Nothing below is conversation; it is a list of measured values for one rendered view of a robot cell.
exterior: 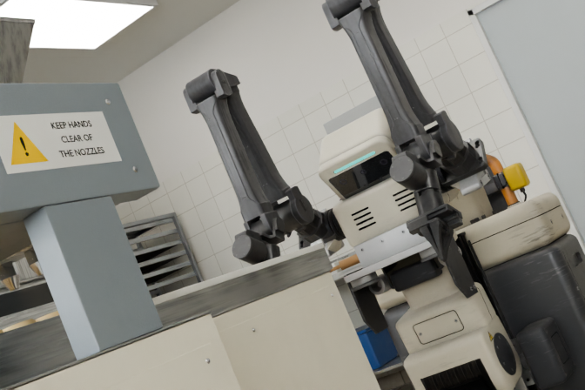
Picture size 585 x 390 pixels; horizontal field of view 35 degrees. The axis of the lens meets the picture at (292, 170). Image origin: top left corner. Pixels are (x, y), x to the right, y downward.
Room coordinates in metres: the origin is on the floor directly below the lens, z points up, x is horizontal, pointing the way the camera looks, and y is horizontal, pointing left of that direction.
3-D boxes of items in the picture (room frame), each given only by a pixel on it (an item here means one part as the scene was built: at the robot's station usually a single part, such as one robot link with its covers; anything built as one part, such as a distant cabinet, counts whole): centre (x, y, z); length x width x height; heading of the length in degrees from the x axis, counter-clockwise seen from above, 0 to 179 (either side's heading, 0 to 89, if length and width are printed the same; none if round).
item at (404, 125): (2.00, -0.26, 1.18); 0.11 x 0.06 x 0.43; 62
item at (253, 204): (2.21, 0.12, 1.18); 0.11 x 0.06 x 0.43; 61
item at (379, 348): (6.23, 0.03, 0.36); 0.46 x 0.38 x 0.26; 151
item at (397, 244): (2.26, -0.16, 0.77); 0.28 x 0.16 x 0.22; 61
